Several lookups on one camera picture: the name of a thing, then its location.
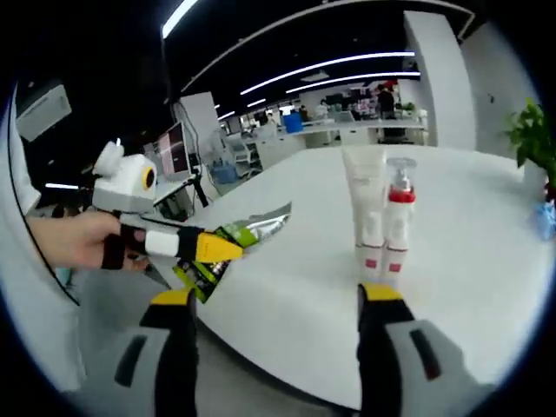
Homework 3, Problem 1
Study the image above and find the white skincare bottle red collar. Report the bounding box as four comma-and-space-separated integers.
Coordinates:
384, 156, 419, 261

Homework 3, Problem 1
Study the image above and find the blue cloth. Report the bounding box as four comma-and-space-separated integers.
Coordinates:
532, 202, 556, 242

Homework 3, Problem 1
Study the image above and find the white skincare tube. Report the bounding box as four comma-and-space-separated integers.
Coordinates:
341, 145, 388, 253

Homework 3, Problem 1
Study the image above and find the black laptop stand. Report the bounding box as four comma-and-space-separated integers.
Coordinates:
189, 171, 210, 209

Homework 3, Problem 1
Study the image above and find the person's white shirt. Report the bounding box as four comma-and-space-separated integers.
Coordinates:
0, 82, 88, 392

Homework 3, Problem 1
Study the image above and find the ceiling light strip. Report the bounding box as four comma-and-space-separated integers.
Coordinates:
240, 51, 417, 96
285, 70, 422, 95
162, 0, 200, 36

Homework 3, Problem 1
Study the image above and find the green potted plant white pot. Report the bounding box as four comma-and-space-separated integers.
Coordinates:
503, 97, 556, 192

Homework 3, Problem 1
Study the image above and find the silver green skincare sachet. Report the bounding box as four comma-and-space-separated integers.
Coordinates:
172, 200, 295, 304

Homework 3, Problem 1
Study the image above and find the open laptop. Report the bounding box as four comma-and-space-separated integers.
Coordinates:
154, 121, 192, 205

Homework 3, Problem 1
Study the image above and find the long white office counter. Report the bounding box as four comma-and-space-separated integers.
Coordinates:
242, 119, 429, 175

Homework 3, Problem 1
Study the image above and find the black cable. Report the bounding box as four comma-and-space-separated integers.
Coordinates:
7, 97, 83, 308

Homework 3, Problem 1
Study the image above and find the person's left hand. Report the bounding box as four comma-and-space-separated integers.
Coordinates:
25, 210, 149, 274

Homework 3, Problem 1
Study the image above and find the blue water jug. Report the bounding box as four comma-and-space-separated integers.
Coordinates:
209, 158, 239, 186

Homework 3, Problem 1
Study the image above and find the white ceiling air conditioner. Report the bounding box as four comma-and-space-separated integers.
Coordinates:
15, 83, 73, 142

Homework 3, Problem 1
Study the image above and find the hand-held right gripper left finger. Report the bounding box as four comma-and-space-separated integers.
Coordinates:
113, 288, 199, 417

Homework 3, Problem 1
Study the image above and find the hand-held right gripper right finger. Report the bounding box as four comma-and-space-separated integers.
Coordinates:
356, 281, 468, 417

